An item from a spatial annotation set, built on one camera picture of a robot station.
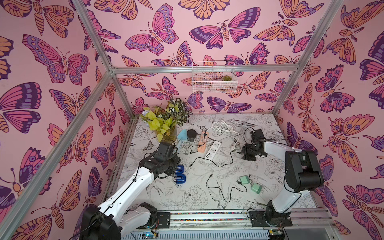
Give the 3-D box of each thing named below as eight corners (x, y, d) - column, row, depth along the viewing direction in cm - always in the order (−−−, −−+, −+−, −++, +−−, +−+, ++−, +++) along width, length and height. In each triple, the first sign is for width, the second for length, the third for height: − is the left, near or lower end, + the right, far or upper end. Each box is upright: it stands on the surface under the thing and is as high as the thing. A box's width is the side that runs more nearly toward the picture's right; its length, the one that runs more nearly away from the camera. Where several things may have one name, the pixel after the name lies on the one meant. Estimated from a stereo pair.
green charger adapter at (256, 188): (250, 189, 85) (251, 187, 84) (253, 183, 87) (254, 181, 86) (258, 194, 83) (260, 193, 82) (261, 188, 86) (262, 187, 84)
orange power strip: (197, 151, 101) (197, 148, 98) (201, 133, 111) (201, 130, 108) (204, 153, 100) (204, 150, 97) (208, 135, 110) (208, 132, 107)
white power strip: (204, 157, 98) (204, 155, 96) (213, 141, 106) (213, 139, 104) (213, 161, 96) (213, 159, 94) (221, 144, 104) (221, 142, 102)
